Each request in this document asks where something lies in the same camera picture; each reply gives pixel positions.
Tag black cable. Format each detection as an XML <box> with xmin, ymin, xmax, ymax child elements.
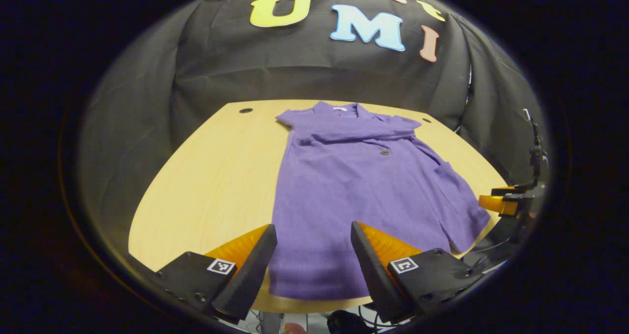
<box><xmin>462</xmin><ymin>238</ymin><xmax>514</xmax><ymax>273</ymax></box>

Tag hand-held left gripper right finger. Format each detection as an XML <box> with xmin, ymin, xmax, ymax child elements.
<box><xmin>350</xmin><ymin>221</ymin><xmax>485</xmax><ymax>325</ymax></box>

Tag purple knit polo shirt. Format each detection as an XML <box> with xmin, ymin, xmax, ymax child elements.
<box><xmin>268</xmin><ymin>101</ymin><xmax>492</xmax><ymax>301</ymax></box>

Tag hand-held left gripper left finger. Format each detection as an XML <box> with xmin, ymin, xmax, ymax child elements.
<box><xmin>154</xmin><ymin>223</ymin><xmax>278</xmax><ymax>325</ymax></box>

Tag black backdrop cloth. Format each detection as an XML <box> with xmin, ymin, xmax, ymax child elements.
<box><xmin>79</xmin><ymin>0</ymin><xmax>546</xmax><ymax>256</ymax></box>

